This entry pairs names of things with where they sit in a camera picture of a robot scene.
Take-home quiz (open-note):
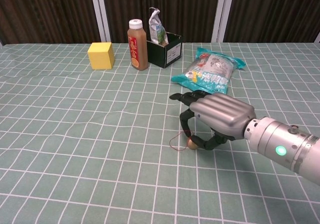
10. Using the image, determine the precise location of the teal plastic snack bag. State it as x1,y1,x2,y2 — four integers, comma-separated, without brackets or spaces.
170,47,247,95

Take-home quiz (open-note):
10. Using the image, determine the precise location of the crumpled silver green snack pouch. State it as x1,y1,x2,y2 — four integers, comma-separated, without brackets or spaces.
148,7,169,46

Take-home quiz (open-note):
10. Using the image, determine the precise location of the brown juice bottle white cap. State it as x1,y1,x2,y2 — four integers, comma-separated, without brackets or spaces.
127,19,149,71

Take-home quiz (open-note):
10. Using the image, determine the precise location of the yellow cube block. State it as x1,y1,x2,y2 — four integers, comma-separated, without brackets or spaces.
87,42,116,71

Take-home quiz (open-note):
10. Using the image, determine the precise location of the dark brown striped curtain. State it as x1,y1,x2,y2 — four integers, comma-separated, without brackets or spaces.
0,0,320,46

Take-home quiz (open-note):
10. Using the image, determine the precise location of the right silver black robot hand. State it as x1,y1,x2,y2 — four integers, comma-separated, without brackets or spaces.
169,90,257,151

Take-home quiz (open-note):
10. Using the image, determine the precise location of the green checkered tablecloth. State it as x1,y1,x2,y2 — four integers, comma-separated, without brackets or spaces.
0,42,320,224

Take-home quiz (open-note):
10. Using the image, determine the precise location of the white vertical frame post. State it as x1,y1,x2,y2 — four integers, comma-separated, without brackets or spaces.
89,0,112,44
210,0,237,44

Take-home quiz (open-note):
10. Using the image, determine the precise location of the dark green cardboard box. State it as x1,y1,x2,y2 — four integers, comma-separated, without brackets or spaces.
146,31,183,69

